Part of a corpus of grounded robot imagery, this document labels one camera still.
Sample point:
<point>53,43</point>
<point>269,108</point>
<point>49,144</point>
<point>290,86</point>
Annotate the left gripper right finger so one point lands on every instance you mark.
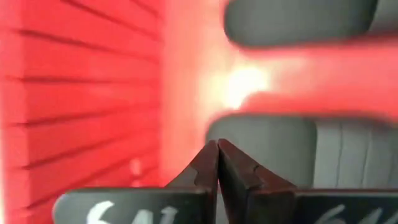
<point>242,186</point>

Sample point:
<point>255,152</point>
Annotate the red plastic bin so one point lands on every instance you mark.
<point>77,93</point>

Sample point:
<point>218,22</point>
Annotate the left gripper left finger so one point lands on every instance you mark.
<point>205,174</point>

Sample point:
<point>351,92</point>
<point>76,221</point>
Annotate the black rubber slide sandal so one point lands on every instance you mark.
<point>295,21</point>
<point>280,149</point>

